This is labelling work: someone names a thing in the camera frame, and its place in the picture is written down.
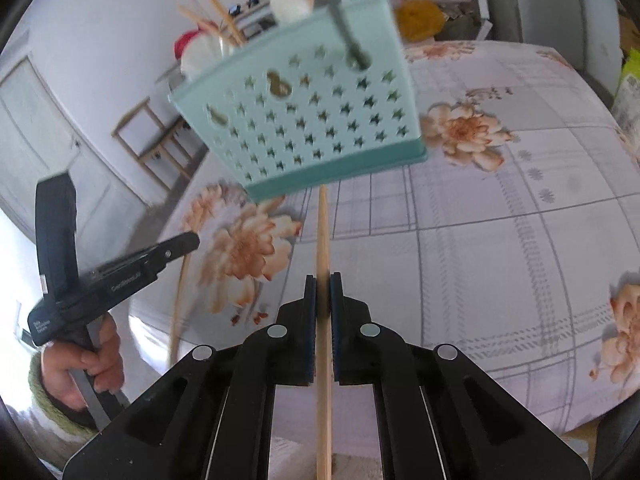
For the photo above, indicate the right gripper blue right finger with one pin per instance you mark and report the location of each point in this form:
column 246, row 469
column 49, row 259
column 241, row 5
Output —
column 336, row 307

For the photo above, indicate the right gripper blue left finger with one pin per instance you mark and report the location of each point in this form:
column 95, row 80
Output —
column 309, row 323

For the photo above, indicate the mint green utensil caddy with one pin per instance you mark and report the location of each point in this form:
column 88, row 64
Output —
column 287, row 112

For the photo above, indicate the stainless steel spoon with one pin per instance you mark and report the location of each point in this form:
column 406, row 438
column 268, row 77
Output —
column 355, row 56

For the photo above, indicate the white plastic soup spoon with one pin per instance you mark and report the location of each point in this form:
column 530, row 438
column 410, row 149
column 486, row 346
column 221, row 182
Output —
column 202, row 54

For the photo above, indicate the person left hand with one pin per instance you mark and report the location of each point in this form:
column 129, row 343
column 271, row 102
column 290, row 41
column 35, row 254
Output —
column 59, row 358

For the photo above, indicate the white door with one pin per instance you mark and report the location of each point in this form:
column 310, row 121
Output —
column 38, row 141

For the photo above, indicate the wooden chair dark seat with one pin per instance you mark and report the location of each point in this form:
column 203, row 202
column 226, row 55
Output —
column 165, row 150

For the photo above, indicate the floral plaid tablecloth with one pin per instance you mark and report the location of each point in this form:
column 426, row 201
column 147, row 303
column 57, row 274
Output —
column 516, row 239

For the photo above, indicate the red plastic bag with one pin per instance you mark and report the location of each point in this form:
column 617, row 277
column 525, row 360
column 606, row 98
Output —
column 184, row 40

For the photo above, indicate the white rice bag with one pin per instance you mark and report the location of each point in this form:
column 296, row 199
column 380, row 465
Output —
column 625, row 108

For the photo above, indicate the silver refrigerator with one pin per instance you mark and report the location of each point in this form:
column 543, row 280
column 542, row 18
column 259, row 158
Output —
column 585, row 32

